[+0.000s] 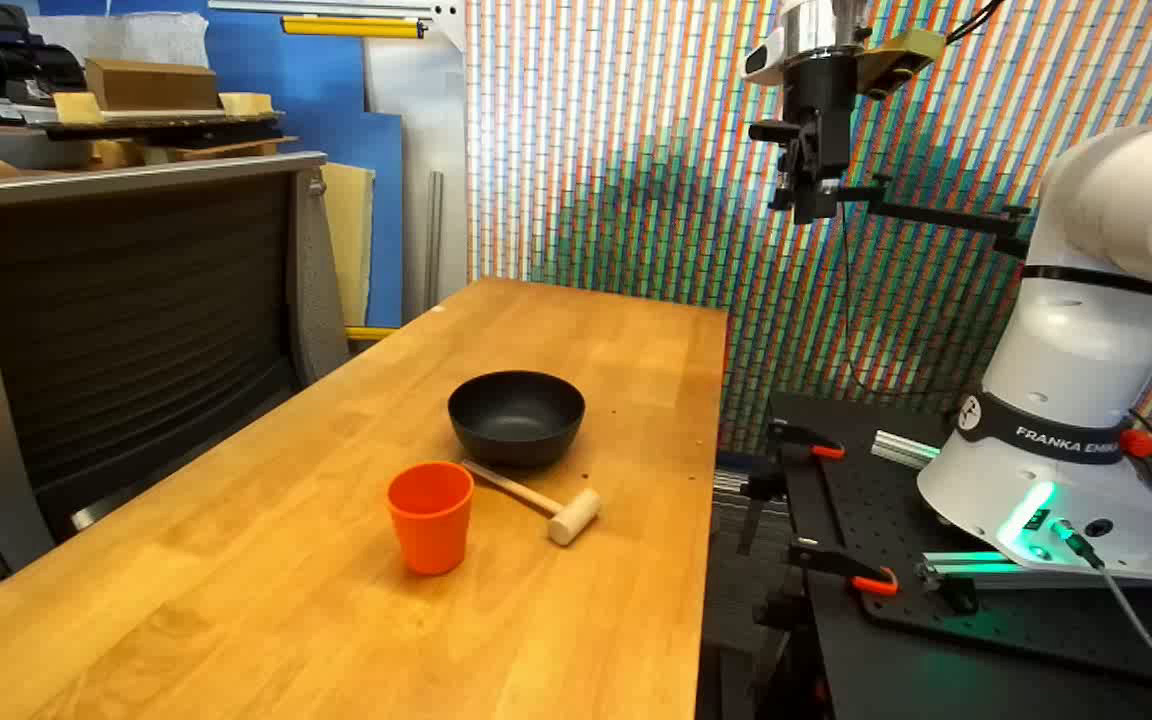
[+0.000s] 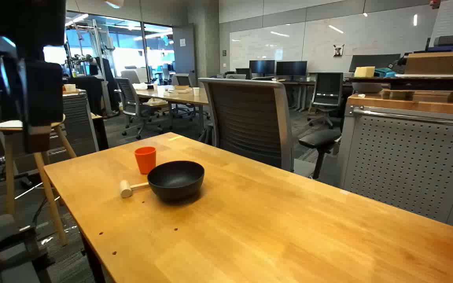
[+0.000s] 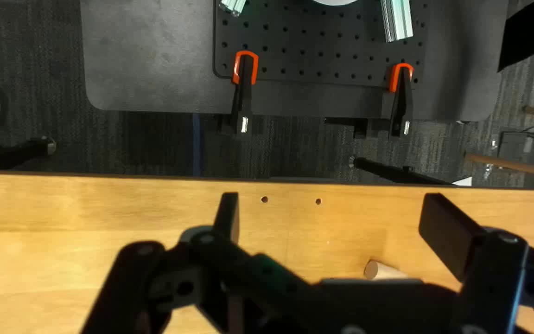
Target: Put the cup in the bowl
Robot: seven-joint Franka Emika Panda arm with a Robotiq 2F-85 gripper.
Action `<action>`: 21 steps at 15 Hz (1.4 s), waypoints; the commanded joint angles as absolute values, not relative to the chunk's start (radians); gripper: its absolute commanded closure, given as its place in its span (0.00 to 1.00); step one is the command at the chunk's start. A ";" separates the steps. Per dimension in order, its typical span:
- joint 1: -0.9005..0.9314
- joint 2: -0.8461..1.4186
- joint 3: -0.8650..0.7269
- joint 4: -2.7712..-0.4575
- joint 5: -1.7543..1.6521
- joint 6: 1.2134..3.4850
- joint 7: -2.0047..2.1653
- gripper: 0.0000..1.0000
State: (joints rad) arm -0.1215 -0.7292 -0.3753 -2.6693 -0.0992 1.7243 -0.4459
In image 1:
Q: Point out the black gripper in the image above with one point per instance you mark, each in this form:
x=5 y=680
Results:
x=817 y=92

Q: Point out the orange plastic cup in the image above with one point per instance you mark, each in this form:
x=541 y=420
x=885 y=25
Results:
x=430 y=525

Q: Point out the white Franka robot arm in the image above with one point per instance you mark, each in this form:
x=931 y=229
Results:
x=1082 y=360

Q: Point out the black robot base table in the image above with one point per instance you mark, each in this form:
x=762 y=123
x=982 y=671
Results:
x=979 y=655

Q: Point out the black bowl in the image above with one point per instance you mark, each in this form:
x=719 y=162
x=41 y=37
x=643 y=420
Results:
x=517 y=417

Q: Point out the striped colourful backdrop curtain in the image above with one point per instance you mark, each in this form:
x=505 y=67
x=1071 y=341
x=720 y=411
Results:
x=630 y=162

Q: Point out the white foam board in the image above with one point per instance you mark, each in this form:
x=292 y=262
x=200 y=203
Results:
x=425 y=134

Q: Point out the small wooden mallet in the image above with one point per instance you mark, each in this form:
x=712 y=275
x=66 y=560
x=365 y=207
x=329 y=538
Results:
x=573 y=516

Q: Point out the pale wooden board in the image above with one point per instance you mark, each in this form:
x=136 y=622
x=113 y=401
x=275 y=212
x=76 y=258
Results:
x=346 y=242

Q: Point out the yellow bar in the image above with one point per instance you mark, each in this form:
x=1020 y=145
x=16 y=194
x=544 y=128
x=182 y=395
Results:
x=353 y=25

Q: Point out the blue board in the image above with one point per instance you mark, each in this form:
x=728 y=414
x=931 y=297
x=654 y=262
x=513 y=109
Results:
x=323 y=92

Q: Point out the cardboard box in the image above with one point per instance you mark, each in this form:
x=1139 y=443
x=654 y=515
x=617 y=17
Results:
x=154 y=85

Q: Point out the black device on cart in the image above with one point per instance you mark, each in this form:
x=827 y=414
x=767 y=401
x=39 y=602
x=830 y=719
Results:
x=16 y=53

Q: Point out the black camera mount rod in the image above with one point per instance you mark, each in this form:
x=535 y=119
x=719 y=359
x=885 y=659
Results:
x=936 y=212

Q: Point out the tan wrist camera mount plate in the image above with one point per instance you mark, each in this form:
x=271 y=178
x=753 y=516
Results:
x=898 y=56

